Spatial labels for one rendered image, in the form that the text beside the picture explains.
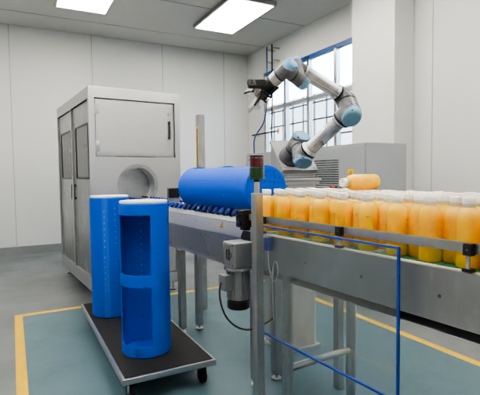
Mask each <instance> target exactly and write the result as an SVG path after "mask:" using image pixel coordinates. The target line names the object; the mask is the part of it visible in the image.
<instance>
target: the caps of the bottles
mask: <svg viewBox="0 0 480 395"><path fill-rule="evenodd" d="M294 194H296V195H305V191H302V190H295V191H294ZM306 194H310V195H314V196H317V197H324V196H326V195H329V196H334V197H339V198H348V196H352V197H357V198H363V199H373V198H383V199H391V200H392V201H402V200H403V198H405V199H408V200H414V201H424V202H437V200H438V201H449V202H455V203H461V202H462V203H463V204H468V205H475V204H477V203H480V193H476V192H464V193H453V192H444V191H433V193H432V192H423V191H415V190H407V191H406V192H405V191H397V190H381V191H379V190H349V189H340V190H338V189H329V190H306Z"/></svg>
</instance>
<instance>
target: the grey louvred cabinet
mask: <svg viewBox="0 0 480 395"><path fill-rule="evenodd" d="M250 155H263V156H264V164H265V165H270V164H271V152H264V153H256V154H247V155H246V167H248V166H249V156H250ZM313 161H314V163H315V164H316V166H317V168H318V171H317V172H315V176H317V177H318V178H322V180H319V184H315V188H330V187H329V186H337V187H338V188H339V187H340V184H339V181H340V179H341V178H346V177H347V176H349V175H352V174H377V175H378V176H379V177H380V186H379V187H378V188H377V189H375V190H379V191H381V190H397V191H405V192H406V143H351V144H343V145H335V146H327V147H322V148H321V149H320V150H319V151H318V152H317V155H316V157H314V158H313Z"/></svg>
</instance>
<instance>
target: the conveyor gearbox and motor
mask: <svg viewBox="0 0 480 395"><path fill-rule="evenodd" d="M223 258H224V262H223V264H224V265H225V266H224V269H225V270H226V271H227V272H226V273H224V274H219V300H220V306H221V309H222V311H223V313H224V316H225V317H226V319H227V320H228V321H229V322H230V323H231V324H232V325H233V326H235V327H236V328H238V329H241V330H245V331H250V330H253V329H252V328H240V327H239V326H237V325H235V324H233V323H232V322H231V321H230V320H229V319H228V317H227V315H226V314H225V312H224V308H223V305H222V302H221V296H220V290H222V291H224V292H227V298H228V299H227V308H229V309H230V310H247V309H248V308H250V298H249V297H250V270H251V269H252V242H251V241H246V240H242V239H237V240H229V241H223Z"/></svg>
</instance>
